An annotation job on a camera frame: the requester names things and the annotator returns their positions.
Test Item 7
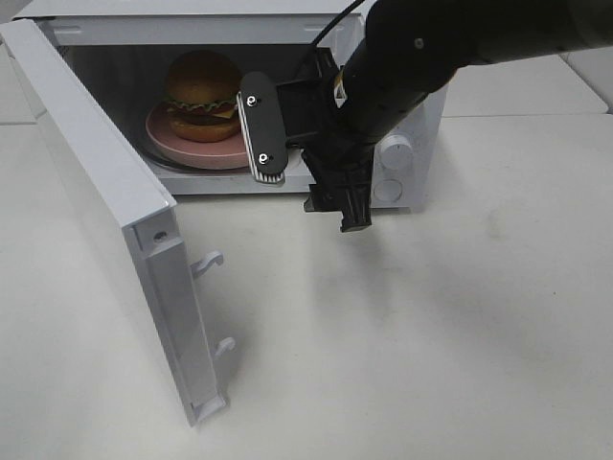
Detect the white microwave oven body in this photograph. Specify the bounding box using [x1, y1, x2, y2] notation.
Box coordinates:
[12, 0, 449, 214]

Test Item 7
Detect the white microwave knob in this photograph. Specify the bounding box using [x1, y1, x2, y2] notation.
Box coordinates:
[379, 134, 413, 171]

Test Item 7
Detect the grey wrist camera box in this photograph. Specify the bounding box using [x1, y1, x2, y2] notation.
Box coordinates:
[237, 72, 288, 186]

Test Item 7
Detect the burger with lettuce and cheese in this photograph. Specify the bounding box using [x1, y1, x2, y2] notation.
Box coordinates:
[164, 50, 241, 143]

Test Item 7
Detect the glass microwave turntable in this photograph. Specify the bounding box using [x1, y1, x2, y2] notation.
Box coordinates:
[140, 147, 201, 173]

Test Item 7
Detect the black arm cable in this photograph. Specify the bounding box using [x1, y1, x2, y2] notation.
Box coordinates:
[294, 0, 365, 78]

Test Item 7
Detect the white microwave door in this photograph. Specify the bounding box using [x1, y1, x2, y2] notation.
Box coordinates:
[1, 19, 235, 425]

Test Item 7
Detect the pink plate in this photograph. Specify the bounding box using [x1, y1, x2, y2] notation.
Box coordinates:
[145, 104, 249, 171]

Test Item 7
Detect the round white door button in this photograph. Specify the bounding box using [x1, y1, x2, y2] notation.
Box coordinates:
[374, 179, 402, 202]

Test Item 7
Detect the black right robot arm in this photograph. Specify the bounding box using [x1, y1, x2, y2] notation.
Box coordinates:
[279, 0, 612, 232]

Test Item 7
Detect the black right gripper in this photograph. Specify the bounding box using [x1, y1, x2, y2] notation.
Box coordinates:
[275, 46, 379, 235]

